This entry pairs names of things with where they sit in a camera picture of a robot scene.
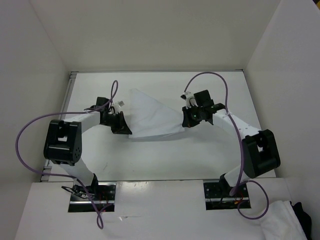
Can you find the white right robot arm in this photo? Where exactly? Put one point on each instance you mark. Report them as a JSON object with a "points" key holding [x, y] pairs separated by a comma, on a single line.
{"points": [[258, 148]]}

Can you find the black cloth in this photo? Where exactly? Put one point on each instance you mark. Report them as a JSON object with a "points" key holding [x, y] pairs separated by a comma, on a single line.
{"points": [[304, 219]]}

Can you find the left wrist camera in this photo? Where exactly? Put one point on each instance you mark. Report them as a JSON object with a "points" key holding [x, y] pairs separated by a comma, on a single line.
{"points": [[116, 107]]}

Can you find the white cloth pile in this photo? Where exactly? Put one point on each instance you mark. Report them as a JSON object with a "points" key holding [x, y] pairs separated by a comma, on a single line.
{"points": [[281, 223]]}

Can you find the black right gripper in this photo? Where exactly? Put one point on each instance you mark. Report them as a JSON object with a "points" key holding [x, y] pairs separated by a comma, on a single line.
{"points": [[188, 122]]}

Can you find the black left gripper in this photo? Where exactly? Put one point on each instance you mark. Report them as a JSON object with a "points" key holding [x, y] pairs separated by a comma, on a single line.
{"points": [[122, 127]]}

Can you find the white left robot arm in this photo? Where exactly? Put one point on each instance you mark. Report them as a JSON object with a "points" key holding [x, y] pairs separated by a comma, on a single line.
{"points": [[63, 144]]}

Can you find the white skirt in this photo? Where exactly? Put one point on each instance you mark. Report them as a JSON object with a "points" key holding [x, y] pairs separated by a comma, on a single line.
{"points": [[150, 119]]}

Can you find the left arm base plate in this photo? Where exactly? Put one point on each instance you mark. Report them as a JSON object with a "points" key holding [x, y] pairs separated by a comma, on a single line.
{"points": [[104, 199]]}

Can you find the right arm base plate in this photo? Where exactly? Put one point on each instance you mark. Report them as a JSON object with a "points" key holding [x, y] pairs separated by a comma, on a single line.
{"points": [[216, 199]]}

